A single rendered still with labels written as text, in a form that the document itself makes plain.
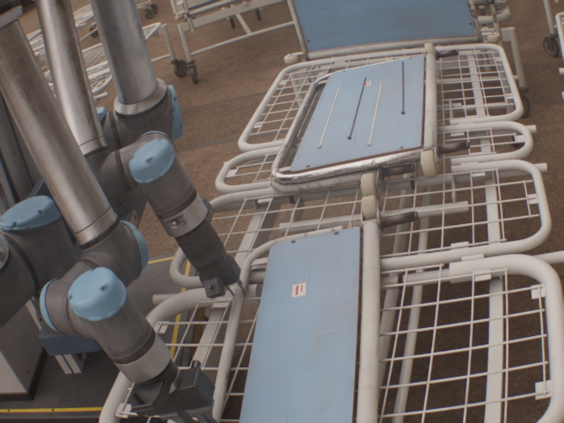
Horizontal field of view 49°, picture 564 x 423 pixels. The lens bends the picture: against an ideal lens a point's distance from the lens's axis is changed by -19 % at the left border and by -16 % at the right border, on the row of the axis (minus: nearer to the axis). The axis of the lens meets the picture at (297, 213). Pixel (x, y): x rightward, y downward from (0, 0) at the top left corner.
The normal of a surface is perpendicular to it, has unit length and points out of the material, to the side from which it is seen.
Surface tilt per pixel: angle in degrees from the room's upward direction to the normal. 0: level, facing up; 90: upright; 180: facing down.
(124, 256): 74
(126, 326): 81
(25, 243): 48
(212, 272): 87
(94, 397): 0
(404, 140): 5
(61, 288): 14
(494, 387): 0
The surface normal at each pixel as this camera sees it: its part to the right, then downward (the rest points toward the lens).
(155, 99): 0.44, -0.21
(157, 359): 0.74, -0.03
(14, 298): 0.87, 0.31
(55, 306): -0.63, -0.10
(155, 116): 0.68, 0.47
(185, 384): -0.43, -0.79
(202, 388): 0.90, -0.33
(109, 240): 0.58, 0.00
